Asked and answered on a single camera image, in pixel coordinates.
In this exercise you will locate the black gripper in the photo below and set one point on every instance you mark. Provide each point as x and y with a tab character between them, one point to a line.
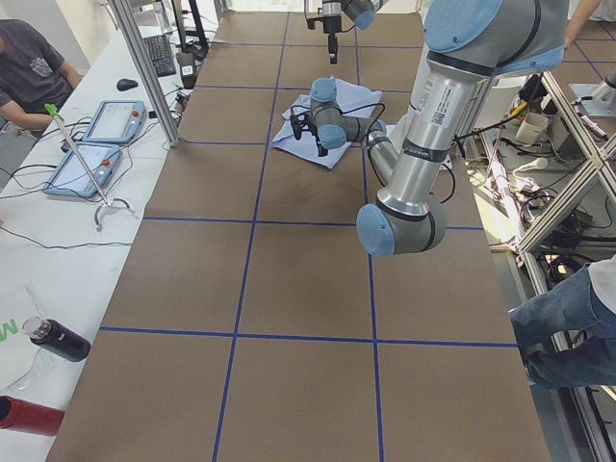
331	25
320	141

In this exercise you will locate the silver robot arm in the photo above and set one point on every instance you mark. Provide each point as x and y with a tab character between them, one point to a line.
468	44
360	12

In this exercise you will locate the black keyboard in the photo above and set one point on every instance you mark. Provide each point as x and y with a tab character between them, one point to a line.
160	54

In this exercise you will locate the black computer mouse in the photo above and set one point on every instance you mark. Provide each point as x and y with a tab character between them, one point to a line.
125	84

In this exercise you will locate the upper blue teach pendant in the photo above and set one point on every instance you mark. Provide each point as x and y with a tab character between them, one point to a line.
116	122

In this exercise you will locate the blue teach pendant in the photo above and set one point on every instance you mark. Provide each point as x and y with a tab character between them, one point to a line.
70	177
116	122

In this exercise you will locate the lower blue teach pendant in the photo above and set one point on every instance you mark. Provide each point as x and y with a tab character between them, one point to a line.
70	177

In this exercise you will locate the metal grabber stick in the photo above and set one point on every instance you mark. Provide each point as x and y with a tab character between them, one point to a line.
107	202

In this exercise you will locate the person in grey shirt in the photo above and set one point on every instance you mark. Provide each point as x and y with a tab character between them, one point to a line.
33	73

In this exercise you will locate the black water bottle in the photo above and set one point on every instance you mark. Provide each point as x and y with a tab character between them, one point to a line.
56	338

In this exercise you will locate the person in white shirt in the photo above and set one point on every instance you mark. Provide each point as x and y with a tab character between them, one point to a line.
585	301

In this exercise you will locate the red water bottle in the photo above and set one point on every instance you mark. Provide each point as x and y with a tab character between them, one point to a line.
29	417

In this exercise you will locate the grey aluminium frame post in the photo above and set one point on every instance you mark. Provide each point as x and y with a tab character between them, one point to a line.
132	35

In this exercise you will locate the aluminium extrusion cross frame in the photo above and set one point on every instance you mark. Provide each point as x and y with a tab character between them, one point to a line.
583	134

